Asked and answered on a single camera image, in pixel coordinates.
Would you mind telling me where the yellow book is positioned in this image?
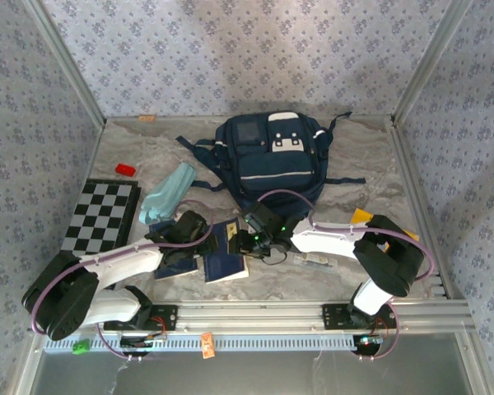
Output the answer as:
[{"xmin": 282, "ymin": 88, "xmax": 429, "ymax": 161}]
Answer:
[{"xmin": 351, "ymin": 207, "xmax": 421, "ymax": 244}]

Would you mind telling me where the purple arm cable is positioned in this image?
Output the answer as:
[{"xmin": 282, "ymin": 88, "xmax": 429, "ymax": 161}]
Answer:
[
  {"xmin": 30, "ymin": 199, "xmax": 215, "ymax": 364},
  {"xmin": 256, "ymin": 188, "xmax": 436, "ymax": 364}
]

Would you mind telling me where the grey slotted cable duct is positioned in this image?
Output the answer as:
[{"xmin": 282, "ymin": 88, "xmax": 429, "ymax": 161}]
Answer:
[{"xmin": 43, "ymin": 333, "xmax": 390, "ymax": 353}]

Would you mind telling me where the aluminium frame post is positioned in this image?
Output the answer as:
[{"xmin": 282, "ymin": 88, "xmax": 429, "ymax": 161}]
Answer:
[
  {"xmin": 24, "ymin": 0, "xmax": 108, "ymax": 128},
  {"xmin": 390, "ymin": 0, "xmax": 474, "ymax": 124}
]

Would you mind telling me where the navy blue student backpack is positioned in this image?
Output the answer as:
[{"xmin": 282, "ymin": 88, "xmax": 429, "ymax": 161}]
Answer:
[{"xmin": 175, "ymin": 110, "xmax": 366, "ymax": 217}]

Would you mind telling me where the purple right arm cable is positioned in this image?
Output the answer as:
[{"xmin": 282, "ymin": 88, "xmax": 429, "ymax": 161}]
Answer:
[{"xmin": 256, "ymin": 188, "xmax": 436, "ymax": 364}]

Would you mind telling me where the black grey chessboard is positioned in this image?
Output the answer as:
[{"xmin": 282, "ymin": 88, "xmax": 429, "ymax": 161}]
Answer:
[{"xmin": 59, "ymin": 178, "xmax": 143, "ymax": 256}]

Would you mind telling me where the aluminium side rail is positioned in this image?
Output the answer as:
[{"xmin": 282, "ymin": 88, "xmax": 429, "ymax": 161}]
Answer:
[{"xmin": 389, "ymin": 118, "xmax": 454, "ymax": 300}]

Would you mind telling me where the orange hanging tag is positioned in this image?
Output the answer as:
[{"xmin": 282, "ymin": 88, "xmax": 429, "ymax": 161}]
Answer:
[{"xmin": 200, "ymin": 332, "xmax": 216, "ymax": 359}]

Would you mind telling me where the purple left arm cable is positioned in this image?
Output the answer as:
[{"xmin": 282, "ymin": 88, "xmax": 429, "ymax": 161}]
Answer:
[{"xmin": 30, "ymin": 199, "xmax": 215, "ymax": 364}]

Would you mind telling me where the blue notebook with yellow label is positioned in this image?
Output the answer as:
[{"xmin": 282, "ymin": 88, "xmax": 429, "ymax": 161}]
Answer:
[{"xmin": 203, "ymin": 219, "xmax": 250, "ymax": 284}]

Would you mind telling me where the aluminium mounting rail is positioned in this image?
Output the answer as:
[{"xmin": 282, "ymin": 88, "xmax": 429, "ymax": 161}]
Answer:
[{"xmin": 32, "ymin": 300, "xmax": 477, "ymax": 332}]

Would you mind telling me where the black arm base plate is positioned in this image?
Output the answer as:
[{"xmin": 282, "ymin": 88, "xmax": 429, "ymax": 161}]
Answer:
[
  {"xmin": 102, "ymin": 304, "xmax": 179, "ymax": 332},
  {"xmin": 321, "ymin": 303, "xmax": 398, "ymax": 330}
]

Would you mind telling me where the black controller board with wires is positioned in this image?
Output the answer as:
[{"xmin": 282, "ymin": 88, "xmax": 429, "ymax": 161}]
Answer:
[
  {"xmin": 120, "ymin": 335, "xmax": 168, "ymax": 357},
  {"xmin": 352, "ymin": 333, "xmax": 386, "ymax": 357}
]

